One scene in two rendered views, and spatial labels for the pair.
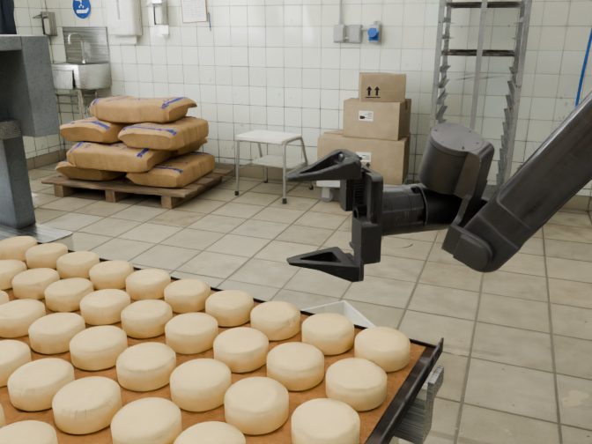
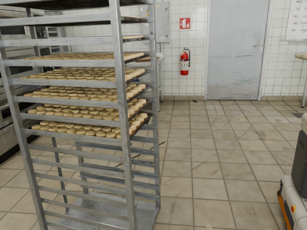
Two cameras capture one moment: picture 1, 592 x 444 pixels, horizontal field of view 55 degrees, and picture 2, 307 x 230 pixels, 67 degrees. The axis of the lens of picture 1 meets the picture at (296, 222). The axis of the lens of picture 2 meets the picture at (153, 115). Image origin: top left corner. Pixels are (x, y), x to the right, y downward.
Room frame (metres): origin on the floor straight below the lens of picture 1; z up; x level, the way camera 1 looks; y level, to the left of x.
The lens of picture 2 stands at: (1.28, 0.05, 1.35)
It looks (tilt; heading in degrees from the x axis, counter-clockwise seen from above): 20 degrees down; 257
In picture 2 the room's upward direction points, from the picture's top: 2 degrees counter-clockwise
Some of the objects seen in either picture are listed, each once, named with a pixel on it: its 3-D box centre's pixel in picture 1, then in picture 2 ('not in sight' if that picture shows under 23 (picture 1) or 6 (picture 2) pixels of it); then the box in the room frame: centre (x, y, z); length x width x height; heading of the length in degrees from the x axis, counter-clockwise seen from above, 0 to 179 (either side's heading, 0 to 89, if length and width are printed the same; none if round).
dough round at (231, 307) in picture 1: (229, 307); not in sight; (0.53, 0.07, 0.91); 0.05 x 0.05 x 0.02
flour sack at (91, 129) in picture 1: (109, 126); not in sight; (4.40, 1.44, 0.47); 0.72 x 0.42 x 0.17; 159
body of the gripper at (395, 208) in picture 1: (385, 210); not in sight; (0.63, -0.10, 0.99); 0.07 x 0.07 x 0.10; 16
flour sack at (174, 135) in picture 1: (167, 131); not in sight; (4.18, 0.94, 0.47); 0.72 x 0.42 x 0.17; 164
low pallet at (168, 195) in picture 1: (141, 181); not in sight; (4.29, 1.20, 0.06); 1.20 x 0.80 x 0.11; 71
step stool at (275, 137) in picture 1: (274, 163); not in sight; (4.18, 0.16, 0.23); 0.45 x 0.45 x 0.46; 61
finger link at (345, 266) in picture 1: (327, 246); not in sight; (0.61, -0.04, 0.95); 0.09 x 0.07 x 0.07; 106
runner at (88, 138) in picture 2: not in sight; (72, 135); (1.44, -1.08, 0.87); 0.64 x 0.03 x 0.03; 149
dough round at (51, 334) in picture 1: (57, 332); not in sight; (0.48, 0.23, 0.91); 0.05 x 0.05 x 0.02
